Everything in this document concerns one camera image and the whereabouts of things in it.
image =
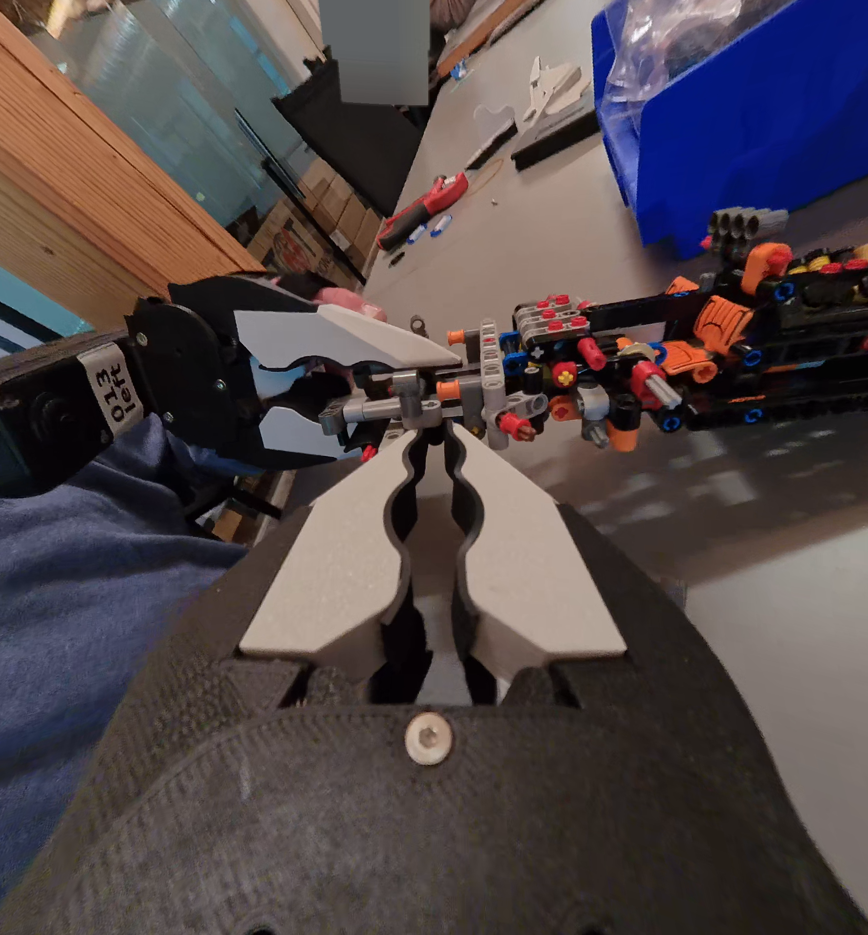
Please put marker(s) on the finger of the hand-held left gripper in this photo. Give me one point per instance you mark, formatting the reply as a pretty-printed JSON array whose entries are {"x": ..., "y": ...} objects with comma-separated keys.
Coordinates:
[
  {"x": 346, "y": 336},
  {"x": 295, "y": 435}
]

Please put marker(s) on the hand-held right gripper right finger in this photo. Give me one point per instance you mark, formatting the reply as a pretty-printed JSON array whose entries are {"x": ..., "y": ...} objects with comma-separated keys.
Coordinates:
[{"x": 536, "y": 577}]

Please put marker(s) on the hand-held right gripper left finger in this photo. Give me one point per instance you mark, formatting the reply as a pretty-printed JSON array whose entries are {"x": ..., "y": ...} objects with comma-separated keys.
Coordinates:
[{"x": 324, "y": 577}]

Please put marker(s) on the lego car chassis model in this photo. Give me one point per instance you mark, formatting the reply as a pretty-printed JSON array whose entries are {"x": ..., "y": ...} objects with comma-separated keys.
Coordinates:
[{"x": 770, "y": 314}]

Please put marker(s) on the person's left hand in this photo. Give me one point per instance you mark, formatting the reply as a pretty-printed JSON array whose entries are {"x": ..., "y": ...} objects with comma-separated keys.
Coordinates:
[{"x": 343, "y": 298}]

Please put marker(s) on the brown cardboard moving box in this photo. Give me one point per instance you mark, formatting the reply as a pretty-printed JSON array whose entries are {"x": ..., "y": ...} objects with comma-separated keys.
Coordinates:
[{"x": 288, "y": 241}]

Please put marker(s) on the small blue white cylinder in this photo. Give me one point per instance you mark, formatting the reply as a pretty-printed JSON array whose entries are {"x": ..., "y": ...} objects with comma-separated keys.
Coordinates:
[
  {"x": 416, "y": 234},
  {"x": 441, "y": 223}
]

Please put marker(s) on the black office chair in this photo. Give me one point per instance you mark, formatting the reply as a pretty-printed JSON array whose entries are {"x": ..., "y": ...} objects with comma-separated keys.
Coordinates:
[{"x": 361, "y": 153}]

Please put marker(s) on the wooden pillar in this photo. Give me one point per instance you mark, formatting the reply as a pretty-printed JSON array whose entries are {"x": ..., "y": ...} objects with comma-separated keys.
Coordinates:
[{"x": 54, "y": 197}]

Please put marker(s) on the white folded cardboard piece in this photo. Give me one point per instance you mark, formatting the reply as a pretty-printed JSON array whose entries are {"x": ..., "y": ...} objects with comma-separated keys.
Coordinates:
[{"x": 554, "y": 87}]

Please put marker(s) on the wooden-edged desk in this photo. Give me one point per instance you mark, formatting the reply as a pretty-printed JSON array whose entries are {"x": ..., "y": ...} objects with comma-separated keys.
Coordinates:
[{"x": 492, "y": 25}]

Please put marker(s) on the pile of clear plastic bags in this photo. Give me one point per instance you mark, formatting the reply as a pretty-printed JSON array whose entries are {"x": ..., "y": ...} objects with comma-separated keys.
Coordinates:
[{"x": 668, "y": 44}]

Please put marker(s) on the blue bin with square tag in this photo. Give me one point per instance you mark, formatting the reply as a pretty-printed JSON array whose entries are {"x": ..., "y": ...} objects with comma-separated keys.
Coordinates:
[{"x": 755, "y": 131}]

